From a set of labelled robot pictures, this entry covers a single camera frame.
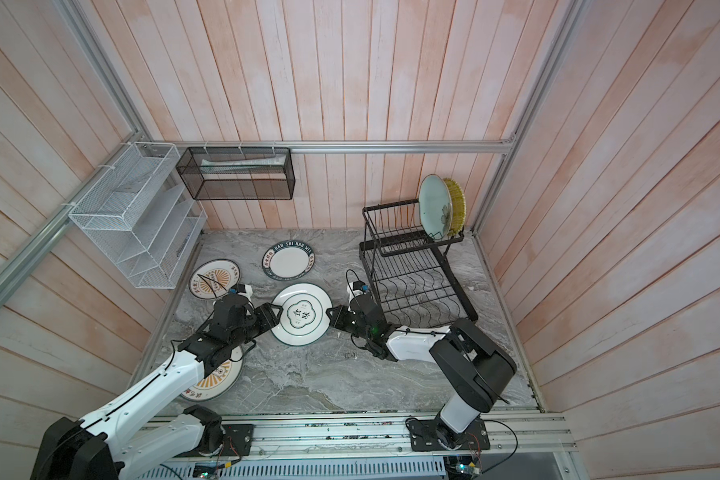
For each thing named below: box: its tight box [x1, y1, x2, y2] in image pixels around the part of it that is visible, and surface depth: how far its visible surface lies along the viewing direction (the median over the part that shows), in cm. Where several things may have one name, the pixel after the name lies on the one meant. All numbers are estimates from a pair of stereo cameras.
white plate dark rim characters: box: [272, 282, 333, 347], surface depth 90 cm
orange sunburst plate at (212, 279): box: [189, 258, 241, 300], surface depth 109 cm
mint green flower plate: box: [418, 174, 453, 242], surface depth 90 cm
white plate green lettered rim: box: [261, 240, 316, 281], surface depth 113 cm
